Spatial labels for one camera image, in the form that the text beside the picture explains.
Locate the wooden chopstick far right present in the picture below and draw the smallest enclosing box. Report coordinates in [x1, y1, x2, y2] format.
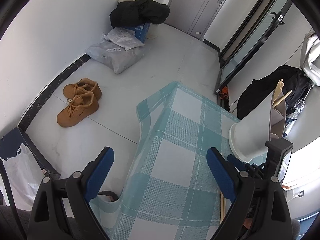
[220, 192, 226, 223]

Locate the white utensil holder cup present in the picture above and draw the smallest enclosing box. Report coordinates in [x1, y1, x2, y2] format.
[228, 92, 286, 162]

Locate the white shopping bag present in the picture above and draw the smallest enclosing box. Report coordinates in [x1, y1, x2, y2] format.
[3, 143, 44, 211]

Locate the silver blue folded umbrella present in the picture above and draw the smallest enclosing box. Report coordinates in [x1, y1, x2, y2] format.
[283, 98, 305, 137]

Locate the teal plaid tablecloth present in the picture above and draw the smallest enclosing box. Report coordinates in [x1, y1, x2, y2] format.
[90, 81, 238, 239]

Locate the tan boot front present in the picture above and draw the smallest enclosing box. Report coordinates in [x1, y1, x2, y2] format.
[56, 92, 99, 128]

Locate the tan boot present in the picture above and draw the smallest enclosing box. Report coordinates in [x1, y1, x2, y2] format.
[63, 78, 102, 100]
[56, 92, 99, 128]

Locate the dark backpack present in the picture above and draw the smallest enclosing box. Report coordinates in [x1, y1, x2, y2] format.
[236, 64, 313, 120]

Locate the tan boot rear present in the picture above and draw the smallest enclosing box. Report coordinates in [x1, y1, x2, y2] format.
[63, 78, 102, 100]

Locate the black framed glass door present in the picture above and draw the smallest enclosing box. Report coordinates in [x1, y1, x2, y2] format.
[214, 0, 292, 95]

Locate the blue cardboard box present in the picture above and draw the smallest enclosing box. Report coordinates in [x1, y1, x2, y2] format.
[124, 23, 150, 43]

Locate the grey entrance door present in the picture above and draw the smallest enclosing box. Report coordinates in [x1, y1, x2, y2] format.
[165, 0, 225, 40]

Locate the black jacket pile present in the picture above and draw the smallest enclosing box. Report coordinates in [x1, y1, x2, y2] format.
[109, 0, 170, 28]

